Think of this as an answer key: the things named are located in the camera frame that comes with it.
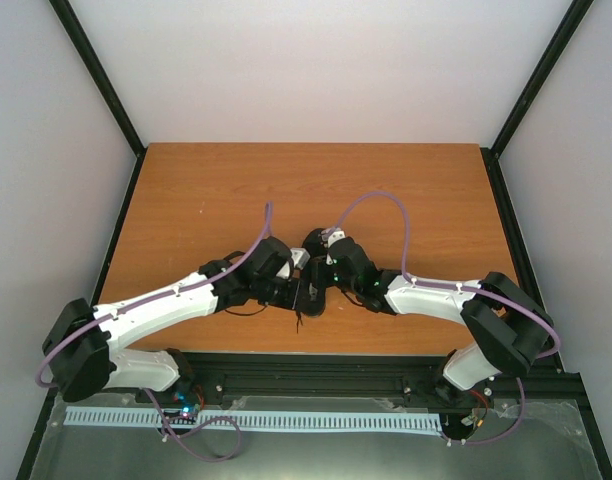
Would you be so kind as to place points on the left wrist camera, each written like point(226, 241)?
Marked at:
point(298, 260)

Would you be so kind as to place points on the right black frame post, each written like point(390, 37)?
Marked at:
point(556, 46)

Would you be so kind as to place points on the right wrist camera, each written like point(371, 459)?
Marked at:
point(330, 236)

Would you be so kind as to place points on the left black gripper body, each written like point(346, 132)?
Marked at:
point(290, 301)

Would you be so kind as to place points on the right small circuit board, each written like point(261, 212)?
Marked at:
point(475, 418)

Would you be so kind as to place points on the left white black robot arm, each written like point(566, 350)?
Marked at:
point(89, 348)

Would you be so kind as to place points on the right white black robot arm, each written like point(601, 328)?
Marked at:
point(510, 330)

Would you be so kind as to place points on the black frame post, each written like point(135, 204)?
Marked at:
point(80, 40)
point(556, 46)

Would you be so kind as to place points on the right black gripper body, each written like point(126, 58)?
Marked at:
point(321, 280)

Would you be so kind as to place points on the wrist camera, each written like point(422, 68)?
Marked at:
point(298, 260)
point(330, 236)

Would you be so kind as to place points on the black shoelace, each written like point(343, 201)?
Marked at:
point(298, 315)

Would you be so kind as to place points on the left black frame post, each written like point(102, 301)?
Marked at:
point(80, 40)

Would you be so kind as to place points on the left green-lit circuit board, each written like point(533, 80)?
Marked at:
point(188, 412)

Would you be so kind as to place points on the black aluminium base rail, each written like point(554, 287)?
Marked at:
point(220, 378)

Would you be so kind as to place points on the black canvas shoe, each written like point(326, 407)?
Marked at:
point(312, 303)

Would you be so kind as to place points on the light blue slotted cable duct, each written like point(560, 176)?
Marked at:
point(258, 421)

